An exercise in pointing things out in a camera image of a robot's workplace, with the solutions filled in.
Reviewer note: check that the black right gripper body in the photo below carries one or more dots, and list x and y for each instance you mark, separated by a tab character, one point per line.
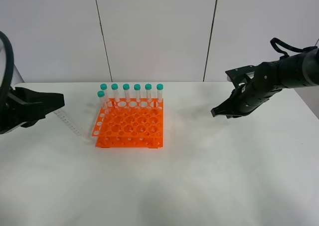
253	94

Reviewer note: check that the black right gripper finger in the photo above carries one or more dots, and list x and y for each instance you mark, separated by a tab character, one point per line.
230	105
229	116

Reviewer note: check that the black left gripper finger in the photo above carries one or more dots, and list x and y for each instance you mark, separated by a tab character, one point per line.
46	101
29	118

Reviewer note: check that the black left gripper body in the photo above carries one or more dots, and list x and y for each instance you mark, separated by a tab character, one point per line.
9	114

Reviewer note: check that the teal-capped test tube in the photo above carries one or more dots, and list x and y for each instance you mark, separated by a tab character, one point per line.
72	125
101	97

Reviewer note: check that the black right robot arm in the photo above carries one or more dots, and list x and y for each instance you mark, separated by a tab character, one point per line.
297	71

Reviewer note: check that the row tube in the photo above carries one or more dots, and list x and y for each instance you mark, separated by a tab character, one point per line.
159	94
126	88
137	89
148	88
114	88
103	88

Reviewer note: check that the orange test tube rack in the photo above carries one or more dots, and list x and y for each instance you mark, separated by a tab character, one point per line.
130	124

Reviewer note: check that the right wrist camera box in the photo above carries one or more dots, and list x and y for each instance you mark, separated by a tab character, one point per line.
240	75

